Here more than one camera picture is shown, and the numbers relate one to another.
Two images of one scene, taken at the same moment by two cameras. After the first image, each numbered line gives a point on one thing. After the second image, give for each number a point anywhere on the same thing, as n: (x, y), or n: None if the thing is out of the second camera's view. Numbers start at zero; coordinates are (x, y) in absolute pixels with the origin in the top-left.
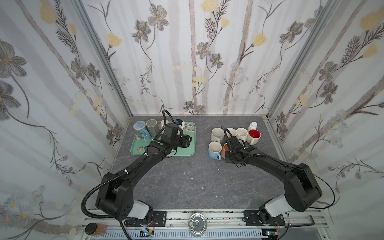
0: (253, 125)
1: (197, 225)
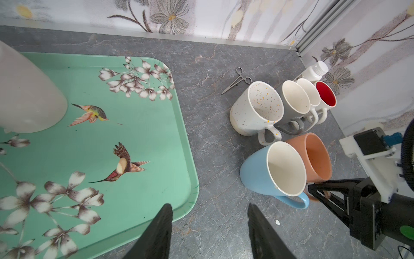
0: (315, 72)
1: None
